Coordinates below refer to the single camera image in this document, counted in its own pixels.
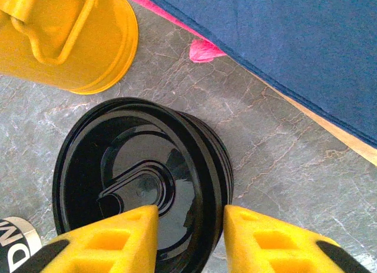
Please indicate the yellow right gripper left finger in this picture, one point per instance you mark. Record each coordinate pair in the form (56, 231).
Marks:
(117, 243)

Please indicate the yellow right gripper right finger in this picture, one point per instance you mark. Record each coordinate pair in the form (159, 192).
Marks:
(265, 243)

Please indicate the stack of white paper cups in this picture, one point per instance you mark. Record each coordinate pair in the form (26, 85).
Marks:
(14, 243)

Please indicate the yellow metal utensil bucket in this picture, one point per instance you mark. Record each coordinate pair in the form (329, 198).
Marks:
(73, 49)

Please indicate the pink napkin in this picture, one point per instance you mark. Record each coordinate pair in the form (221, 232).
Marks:
(203, 52)

